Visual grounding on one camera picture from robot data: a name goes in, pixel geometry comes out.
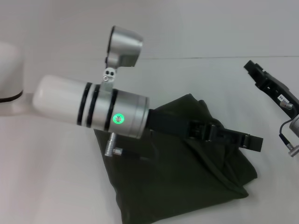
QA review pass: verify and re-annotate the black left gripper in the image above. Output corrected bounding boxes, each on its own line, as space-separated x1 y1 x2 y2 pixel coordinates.
145 108 244 148

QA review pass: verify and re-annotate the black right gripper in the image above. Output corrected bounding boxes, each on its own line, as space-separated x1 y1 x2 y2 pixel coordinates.
242 60 299 118

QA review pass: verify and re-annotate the dark green FREE! t-shirt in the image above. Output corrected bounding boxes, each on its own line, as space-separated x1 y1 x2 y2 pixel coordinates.
93 93 259 224

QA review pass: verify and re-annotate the grey cable with clear plug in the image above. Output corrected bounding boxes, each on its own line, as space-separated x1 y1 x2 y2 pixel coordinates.
278 100 299 159

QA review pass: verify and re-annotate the dark red thin cable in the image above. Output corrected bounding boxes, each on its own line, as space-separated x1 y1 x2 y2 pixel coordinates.
105 132 249 190

